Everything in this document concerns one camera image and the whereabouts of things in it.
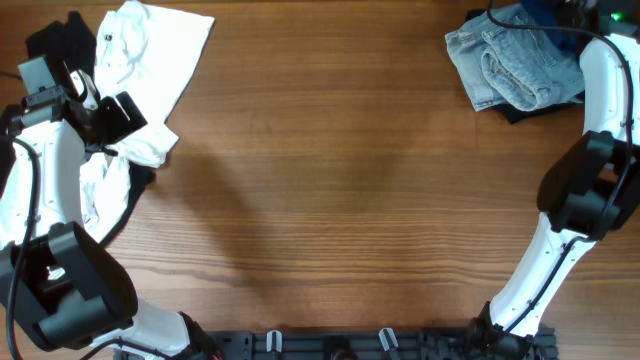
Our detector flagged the black garment under shorts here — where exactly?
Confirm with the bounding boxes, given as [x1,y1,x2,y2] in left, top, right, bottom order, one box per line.
[464,7,586,125]

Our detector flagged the blue polo shirt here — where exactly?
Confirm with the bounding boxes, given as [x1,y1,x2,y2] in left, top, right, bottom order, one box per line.
[520,0,576,51]

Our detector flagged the black garment on left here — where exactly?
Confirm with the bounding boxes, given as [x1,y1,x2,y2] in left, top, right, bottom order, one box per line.
[1,11,156,249]

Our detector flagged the white t-shirt with black print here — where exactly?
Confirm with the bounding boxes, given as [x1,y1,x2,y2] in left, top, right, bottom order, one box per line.
[0,0,216,251]

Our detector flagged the light blue denim shorts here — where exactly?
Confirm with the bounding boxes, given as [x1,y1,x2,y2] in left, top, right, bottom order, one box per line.
[445,4,584,112]

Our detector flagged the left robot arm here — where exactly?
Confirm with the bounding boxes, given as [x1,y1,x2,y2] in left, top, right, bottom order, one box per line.
[1,56,222,359]

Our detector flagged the left black cable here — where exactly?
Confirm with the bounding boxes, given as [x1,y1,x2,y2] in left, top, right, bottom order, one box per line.
[0,69,171,360]

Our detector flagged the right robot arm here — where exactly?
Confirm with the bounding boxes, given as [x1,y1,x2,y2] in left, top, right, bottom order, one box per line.
[445,1,639,359]

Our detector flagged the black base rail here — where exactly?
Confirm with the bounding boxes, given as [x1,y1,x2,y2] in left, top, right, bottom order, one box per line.
[113,327,559,360]

